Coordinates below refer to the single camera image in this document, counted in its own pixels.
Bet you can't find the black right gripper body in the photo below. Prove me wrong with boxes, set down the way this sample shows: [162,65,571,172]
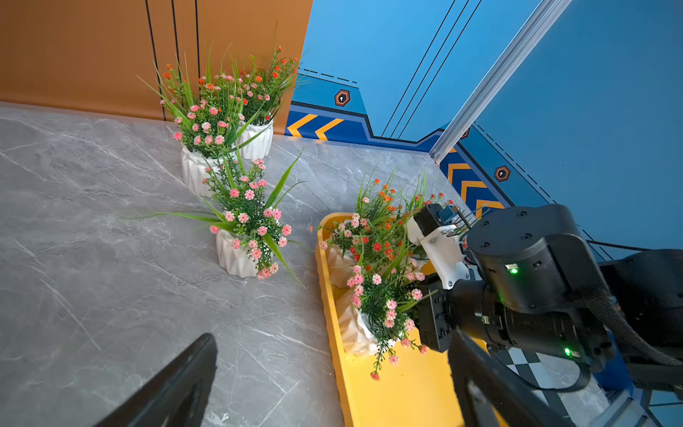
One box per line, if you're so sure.
[416,290,455,352]

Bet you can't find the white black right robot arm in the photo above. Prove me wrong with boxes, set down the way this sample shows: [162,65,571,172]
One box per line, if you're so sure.
[407,205,682,394]

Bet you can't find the potted plant orange flowers corner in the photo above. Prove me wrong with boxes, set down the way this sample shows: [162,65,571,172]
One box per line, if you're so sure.
[238,46,299,160]

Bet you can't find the potted plant pink flowers back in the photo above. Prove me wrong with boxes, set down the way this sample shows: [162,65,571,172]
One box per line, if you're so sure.
[154,62,252,197]

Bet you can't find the white ribbed pot pink flowers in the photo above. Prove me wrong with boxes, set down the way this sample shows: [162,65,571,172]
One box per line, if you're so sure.
[337,256,432,381]

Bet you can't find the black white chessboard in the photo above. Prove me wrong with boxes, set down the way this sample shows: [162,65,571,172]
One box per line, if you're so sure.
[489,348,610,426]

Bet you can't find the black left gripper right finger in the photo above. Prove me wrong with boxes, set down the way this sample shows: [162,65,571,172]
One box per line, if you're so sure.
[448,330,571,426]

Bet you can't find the aluminium corner post right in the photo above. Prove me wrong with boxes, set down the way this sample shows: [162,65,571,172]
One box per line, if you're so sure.
[429,0,572,164]

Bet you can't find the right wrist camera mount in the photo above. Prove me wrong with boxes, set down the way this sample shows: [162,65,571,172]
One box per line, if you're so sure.
[405,204,473,290]

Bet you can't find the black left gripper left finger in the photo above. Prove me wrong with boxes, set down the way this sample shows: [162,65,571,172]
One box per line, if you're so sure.
[97,333,218,426]

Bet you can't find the potted plant pink flowers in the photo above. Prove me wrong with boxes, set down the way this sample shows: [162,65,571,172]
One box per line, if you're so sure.
[154,62,252,197]
[132,156,300,280]

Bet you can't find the potted plant orange red flowers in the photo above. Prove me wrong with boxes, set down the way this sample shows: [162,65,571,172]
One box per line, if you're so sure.
[351,172,436,253]

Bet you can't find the yellow plastic storage tray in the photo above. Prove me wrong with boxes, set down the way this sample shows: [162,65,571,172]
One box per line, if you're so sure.
[316,247,465,426]

